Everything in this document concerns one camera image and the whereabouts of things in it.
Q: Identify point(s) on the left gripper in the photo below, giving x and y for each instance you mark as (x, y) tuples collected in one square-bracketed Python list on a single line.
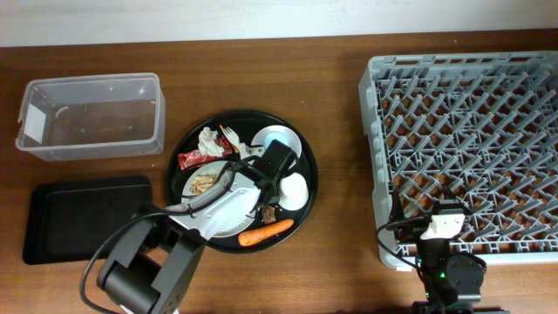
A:
[(276, 198)]

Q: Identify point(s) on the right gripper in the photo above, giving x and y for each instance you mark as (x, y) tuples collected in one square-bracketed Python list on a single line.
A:
[(412, 229)]

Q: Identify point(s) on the brown food scrap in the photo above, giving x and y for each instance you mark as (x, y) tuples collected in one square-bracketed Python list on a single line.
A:
[(269, 215)]

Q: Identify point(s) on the orange carrot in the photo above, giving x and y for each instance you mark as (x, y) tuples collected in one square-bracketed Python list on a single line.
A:
[(252, 237)]

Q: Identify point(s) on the grey plate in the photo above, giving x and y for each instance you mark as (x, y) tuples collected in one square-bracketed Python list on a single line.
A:
[(198, 171)]

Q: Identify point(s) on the rice and pasta leftovers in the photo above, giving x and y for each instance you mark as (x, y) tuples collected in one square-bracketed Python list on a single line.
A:
[(203, 181)]

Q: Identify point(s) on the white napkin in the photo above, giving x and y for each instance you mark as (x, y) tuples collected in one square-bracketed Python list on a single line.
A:
[(207, 143)]

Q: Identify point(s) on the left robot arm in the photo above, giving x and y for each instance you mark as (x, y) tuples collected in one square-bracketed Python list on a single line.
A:
[(155, 255)]

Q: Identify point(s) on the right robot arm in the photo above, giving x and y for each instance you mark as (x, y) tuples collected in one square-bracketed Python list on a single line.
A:
[(452, 280)]

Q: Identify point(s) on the grey dishwasher rack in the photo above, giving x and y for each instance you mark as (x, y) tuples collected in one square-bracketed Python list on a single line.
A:
[(483, 125)]

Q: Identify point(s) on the white cup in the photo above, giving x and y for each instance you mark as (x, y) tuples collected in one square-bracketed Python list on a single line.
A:
[(293, 192)]

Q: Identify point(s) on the round black serving tray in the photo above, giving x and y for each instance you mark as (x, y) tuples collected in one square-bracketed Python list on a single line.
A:
[(246, 123)]

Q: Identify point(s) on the white bowl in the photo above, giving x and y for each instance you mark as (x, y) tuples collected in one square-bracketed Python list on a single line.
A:
[(293, 140)]

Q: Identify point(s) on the light blue cup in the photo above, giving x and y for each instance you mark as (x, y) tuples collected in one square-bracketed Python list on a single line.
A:
[(275, 136)]

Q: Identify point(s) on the white plastic fork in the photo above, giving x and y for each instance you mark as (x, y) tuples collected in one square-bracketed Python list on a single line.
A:
[(243, 151)]

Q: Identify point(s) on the wooden chopstick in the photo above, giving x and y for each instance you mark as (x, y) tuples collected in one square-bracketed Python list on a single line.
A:
[(232, 137)]

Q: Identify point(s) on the red snack wrapper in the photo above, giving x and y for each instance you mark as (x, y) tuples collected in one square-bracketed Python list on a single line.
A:
[(195, 157)]

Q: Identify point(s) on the black rectangular tray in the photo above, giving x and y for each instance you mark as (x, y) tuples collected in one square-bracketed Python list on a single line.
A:
[(68, 221)]

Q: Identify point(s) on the clear plastic bin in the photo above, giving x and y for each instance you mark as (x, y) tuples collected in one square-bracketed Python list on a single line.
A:
[(93, 117)]

